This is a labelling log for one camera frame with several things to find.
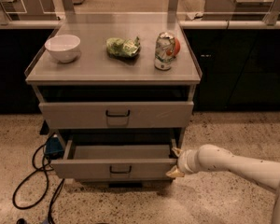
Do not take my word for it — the black floor cable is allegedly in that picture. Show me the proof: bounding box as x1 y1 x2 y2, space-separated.
11 140 66 224

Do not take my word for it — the orange fruit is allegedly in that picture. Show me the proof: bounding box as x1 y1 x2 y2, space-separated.
173 37 180 57

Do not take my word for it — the grey drawer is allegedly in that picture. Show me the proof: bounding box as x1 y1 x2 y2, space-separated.
52 134 176 182
39 102 193 129

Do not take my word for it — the blue power box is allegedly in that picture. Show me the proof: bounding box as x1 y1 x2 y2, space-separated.
45 135 63 156

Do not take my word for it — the background grey table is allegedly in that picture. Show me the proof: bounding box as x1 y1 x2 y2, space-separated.
203 0 273 21

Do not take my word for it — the grey top drawer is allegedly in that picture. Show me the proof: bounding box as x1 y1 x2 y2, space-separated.
39 102 193 129

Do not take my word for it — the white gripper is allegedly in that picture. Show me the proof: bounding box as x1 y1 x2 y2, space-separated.
166 147 199 178

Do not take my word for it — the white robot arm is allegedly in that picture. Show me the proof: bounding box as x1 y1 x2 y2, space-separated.
166 144 280 224

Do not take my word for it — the green chip bag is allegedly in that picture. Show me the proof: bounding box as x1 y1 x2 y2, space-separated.
106 37 141 58

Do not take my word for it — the white ceramic bowl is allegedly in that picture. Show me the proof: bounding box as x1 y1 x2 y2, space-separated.
45 35 80 63

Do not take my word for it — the crushed soda can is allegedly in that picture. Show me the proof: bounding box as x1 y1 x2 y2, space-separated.
154 32 175 71

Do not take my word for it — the white counter rail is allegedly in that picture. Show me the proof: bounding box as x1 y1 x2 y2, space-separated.
0 21 280 30

